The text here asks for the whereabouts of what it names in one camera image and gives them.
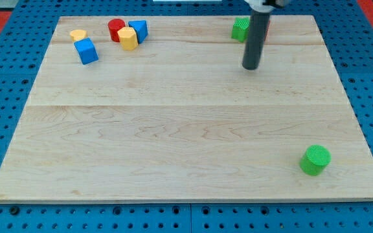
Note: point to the light wooden board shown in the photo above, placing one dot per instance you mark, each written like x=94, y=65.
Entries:
x=179, y=120

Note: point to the yellow hexagon block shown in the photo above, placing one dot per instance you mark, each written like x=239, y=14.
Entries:
x=128, y=38

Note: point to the blue triangle block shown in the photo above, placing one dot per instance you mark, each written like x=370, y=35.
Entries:
x=141, y=29

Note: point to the green star block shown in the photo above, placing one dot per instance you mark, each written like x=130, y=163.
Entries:
x=240, y=29

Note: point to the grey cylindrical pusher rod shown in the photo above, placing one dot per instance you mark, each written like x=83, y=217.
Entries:
x=258, y=25

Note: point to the red cylinder block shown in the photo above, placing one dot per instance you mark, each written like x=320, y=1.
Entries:
x=114, y=26

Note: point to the blue cube block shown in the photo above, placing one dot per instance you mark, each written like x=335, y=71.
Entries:
x=86, y=51

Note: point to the red block behind rod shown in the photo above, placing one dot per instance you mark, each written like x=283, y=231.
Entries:
x=267, y=30

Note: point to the green cylinder block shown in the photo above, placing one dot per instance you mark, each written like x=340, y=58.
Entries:
x=315, y=159

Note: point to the small yellow pentagon block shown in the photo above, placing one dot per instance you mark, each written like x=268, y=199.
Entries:
x=78, y=34

